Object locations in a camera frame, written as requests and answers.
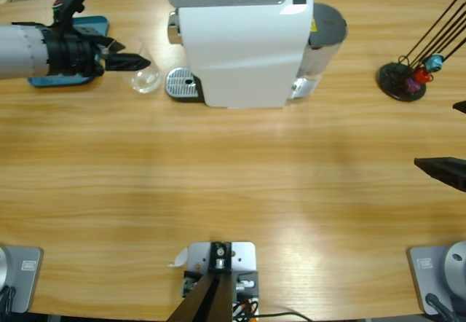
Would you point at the white paper tag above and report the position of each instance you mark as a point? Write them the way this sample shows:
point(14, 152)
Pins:
point(180, 258)

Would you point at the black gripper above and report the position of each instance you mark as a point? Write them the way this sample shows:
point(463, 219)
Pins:
point(69, 56)

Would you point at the black capsule holder with rods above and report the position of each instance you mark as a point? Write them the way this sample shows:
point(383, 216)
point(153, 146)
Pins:
point(391, 78)

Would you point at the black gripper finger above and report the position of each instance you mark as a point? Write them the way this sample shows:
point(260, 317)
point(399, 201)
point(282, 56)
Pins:
point(448, 170)
point(461, 106)

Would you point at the clear drinking glass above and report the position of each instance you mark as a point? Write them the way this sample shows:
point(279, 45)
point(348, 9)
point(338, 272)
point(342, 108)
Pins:
point(147, 81)

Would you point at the dark camera mount post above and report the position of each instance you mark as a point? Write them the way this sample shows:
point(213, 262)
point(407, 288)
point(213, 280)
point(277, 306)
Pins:
point(211, 300)

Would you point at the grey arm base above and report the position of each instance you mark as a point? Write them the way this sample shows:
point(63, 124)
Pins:
point(422, 278)
point(25, 282)

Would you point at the purple coffee capsule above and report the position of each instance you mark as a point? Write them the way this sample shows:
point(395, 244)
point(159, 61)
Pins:
point(412, 84)

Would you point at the red coffee capsule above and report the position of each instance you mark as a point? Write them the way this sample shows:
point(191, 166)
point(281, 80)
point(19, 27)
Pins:
point(423, 75)

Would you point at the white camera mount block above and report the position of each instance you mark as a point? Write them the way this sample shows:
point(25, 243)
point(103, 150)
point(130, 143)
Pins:
point(242, 260)

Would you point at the teal plastic serving tray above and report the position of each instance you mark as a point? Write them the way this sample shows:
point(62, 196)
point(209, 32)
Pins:
point(102, 23)

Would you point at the chrome and black drip tray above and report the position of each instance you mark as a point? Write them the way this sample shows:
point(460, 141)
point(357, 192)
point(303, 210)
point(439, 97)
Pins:
point(182, 81)

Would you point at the white capsule coffee machine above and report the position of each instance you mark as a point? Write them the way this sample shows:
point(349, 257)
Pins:
point(240, 52)

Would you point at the clear water tank dark lid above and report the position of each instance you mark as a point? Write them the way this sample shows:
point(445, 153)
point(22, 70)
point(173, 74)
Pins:
point(327, 23)

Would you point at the blue coffee capsule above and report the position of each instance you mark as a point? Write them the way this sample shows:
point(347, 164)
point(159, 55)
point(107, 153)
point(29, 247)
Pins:
point(434, 62)

